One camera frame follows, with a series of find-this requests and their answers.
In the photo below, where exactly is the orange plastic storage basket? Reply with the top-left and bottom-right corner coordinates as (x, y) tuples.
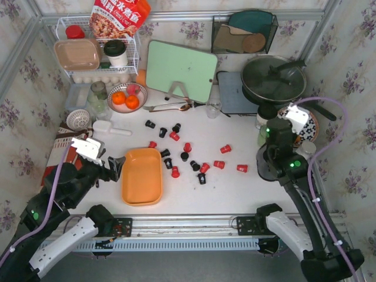
(121, 148), (163, 206)

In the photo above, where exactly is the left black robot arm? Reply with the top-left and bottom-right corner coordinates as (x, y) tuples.
(1, 138), (126, 281)

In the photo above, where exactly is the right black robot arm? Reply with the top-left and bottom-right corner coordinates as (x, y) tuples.
(256, 117), (364, 281)

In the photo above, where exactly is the jar with black lid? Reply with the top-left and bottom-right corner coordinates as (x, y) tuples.
(255, 103), (277, 129)

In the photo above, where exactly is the red striped cloth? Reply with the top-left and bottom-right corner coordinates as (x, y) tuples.
(39, 122), (93, 191)

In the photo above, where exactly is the flower patterned plate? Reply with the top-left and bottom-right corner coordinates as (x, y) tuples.
(294, 107), (319, 148)

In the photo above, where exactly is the clear bottle blue label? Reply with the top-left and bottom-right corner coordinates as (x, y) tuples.
(296, 140), (317, 161)

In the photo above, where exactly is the white round strainer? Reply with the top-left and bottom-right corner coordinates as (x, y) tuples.
(66, 109), (90, 131)

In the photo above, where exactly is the pale green glass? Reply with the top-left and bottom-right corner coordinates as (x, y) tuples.
(88, 93), (112, 121)

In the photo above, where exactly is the light blue plastic tray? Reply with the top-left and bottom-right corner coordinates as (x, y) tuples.
(65, 83), (90, 112)

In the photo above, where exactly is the black frying pan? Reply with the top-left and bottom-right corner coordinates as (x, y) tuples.
(241, 55), (337, 122)

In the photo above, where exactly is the glass pan lid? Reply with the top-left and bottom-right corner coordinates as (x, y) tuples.
(240, 55), (307, 105)

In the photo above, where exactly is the grey induction cooker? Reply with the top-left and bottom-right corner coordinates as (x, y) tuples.
(216, 71), (258, 116)

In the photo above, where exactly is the orange tangerine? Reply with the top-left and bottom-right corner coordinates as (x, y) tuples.
(125, 95), (140, 110)
(112, 91), (126, 105)

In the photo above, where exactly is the pink fruit bowl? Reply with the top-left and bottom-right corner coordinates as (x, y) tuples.
(107, 82), (147, 113)

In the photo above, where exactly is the left camera mount white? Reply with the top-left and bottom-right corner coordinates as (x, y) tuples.
(71, 137), (104, 166)

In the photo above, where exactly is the camera mount white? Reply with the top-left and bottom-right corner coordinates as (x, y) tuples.
(71, 137), (104, 166)
(284, 103), (310, 134)

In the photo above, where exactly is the right camera mount white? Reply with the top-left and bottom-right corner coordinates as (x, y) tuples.
(284, 103), (310, 134)

